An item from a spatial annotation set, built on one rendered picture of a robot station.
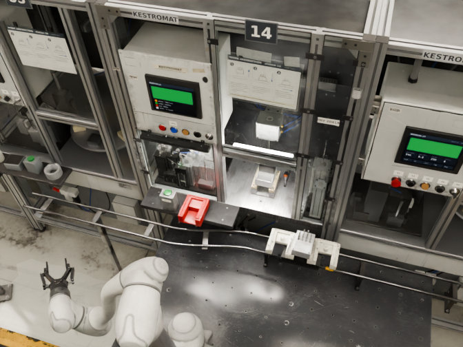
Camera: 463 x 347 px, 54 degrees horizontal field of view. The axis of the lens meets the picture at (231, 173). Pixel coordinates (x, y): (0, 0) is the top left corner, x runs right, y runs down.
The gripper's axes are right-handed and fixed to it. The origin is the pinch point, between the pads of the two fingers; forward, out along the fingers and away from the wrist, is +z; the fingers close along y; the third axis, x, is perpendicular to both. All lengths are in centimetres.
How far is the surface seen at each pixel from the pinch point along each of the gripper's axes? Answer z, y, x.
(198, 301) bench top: -20, -66, 25
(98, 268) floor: 83, -25, 74
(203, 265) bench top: -2, -75, 17
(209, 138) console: -5, -75, -61
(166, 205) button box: 16, -59, -14
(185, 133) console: 3, -65, -61
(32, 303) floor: 75, 22, 87
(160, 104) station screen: 4, -53, -76
